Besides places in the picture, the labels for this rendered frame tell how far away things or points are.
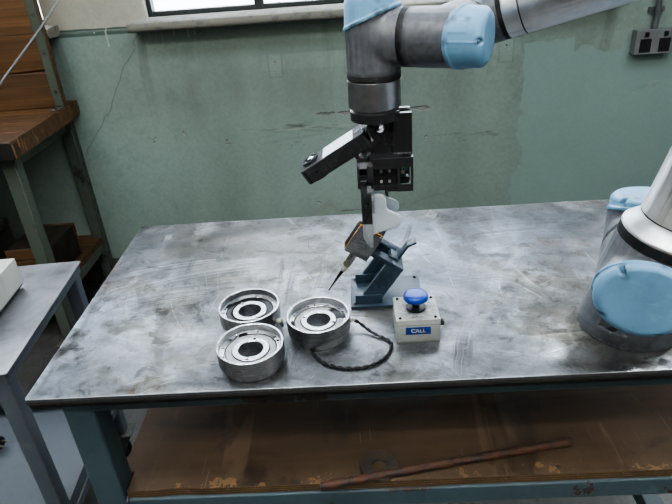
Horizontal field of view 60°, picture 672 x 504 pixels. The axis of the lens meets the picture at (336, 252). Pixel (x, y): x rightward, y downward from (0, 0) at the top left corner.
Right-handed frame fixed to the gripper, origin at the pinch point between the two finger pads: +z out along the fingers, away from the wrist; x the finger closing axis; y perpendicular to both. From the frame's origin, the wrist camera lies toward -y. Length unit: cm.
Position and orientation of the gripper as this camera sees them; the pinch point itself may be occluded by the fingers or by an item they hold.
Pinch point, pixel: (366, 235)
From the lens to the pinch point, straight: 92.8
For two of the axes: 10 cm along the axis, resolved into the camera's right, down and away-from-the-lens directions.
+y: 10.0, -0.5, -0.6
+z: 0.7, 8.8, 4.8
